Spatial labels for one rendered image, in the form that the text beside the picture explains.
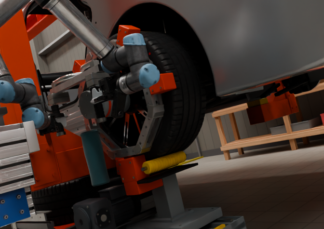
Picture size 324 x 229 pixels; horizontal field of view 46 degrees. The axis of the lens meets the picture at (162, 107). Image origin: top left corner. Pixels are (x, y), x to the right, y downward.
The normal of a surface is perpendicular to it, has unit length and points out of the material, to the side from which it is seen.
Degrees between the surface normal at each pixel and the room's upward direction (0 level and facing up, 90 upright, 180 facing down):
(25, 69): 90
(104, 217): 90
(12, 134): 90
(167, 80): 90
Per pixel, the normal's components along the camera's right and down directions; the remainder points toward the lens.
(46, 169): 0.67, -0.22
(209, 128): -0.72, 0.14
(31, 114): 0.06, -0.11
